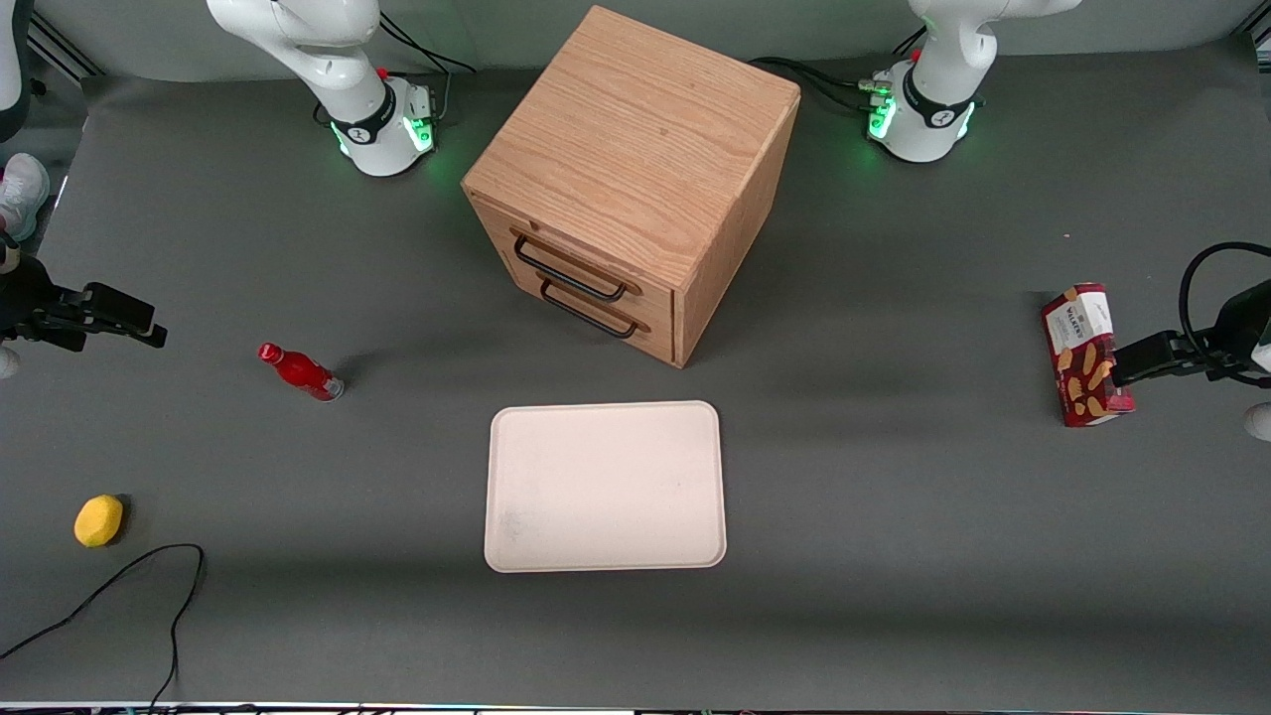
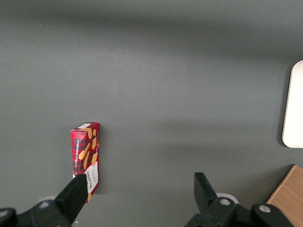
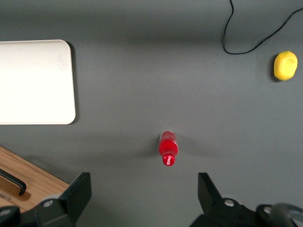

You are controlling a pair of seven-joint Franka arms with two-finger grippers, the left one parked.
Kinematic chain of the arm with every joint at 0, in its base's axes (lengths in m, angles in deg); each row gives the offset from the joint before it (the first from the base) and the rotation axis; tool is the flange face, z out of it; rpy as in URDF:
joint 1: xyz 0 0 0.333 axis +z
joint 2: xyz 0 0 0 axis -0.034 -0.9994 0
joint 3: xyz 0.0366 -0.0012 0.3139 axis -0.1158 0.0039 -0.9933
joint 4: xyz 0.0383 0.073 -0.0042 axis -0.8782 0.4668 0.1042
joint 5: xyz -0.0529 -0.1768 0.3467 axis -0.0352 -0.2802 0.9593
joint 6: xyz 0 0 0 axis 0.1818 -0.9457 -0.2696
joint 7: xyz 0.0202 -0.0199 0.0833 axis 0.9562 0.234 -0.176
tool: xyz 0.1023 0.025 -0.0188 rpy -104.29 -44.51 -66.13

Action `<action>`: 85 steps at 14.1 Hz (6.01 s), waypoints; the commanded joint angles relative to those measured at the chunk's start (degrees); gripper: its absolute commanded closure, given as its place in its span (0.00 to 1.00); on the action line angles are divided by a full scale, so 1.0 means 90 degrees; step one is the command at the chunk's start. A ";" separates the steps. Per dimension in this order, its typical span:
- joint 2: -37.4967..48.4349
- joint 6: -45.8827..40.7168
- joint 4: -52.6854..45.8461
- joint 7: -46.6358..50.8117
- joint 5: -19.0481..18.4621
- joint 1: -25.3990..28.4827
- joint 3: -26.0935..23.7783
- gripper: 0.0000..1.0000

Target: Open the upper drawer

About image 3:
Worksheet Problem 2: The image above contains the white rectangular plastic tray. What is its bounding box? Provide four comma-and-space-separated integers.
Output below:
0, 39, 76, 125

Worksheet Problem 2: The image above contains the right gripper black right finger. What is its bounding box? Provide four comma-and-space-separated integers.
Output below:
189, 172, 259, 227

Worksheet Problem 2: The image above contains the yellow lemon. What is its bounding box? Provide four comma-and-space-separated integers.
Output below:
274, 50, 298, 81

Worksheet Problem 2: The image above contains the red plastic soda bottle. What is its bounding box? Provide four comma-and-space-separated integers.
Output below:
158, 130, 179, 167

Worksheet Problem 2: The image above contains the thin black cable on table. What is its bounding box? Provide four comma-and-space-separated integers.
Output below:
223, 0, 303, 55

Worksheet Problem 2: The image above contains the black metal drawer handle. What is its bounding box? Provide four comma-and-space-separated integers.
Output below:
0, 168, 27, 196

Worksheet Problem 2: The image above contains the oak wooden drawer cabinet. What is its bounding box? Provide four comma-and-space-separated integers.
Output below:
0, 145, 71, 213

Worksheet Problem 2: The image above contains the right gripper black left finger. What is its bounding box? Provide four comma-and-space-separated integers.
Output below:
20, 172, 92, 227

